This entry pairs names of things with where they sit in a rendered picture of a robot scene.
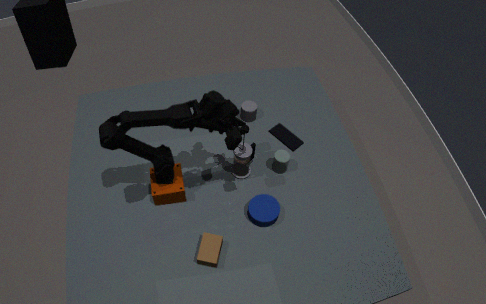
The blue flat cylinder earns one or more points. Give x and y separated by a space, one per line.
263 210

